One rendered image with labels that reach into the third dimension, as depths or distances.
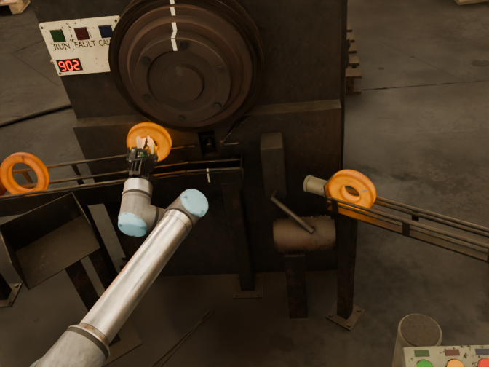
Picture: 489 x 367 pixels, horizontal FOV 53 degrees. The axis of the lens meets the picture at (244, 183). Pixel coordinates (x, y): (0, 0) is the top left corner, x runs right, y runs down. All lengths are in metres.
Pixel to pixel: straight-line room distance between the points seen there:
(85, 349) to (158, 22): 0.87
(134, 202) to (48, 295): 1.11
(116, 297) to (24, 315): 1.30
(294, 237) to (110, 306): 0.76
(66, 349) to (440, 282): 1.63
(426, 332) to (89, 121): 1.32
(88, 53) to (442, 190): 1.86
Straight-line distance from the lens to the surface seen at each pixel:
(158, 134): 1.73
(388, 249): 2.43
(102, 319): 1.25
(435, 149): 3.02
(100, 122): 1.87
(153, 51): 1.44
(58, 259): 1.81
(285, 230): 1.77
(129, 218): 1.53
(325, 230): 1.78
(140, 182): 1.59
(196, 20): 1.45
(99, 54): 1.74
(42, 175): 2.02
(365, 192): 1.61
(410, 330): 1.56
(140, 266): 1.32
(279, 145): 1.69
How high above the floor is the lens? 1.82
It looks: 41 degrees down
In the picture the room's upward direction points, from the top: 8 degrees counter-clockwise
